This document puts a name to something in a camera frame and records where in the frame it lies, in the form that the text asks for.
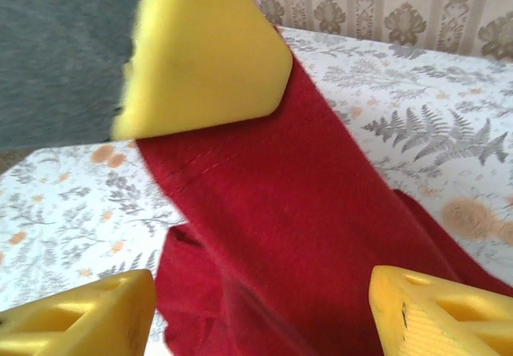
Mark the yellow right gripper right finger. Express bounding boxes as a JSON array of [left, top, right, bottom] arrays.
[[368, 265, 513, 356]]

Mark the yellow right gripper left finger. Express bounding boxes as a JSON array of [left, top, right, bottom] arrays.
[[0, 269, 157, 356]]

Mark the red t-shirt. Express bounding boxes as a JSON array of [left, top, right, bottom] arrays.
[[135, 25, 513, 356]]

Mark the floral patterned table cloth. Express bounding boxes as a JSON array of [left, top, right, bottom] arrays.
[[0, 26, 513, 356]]

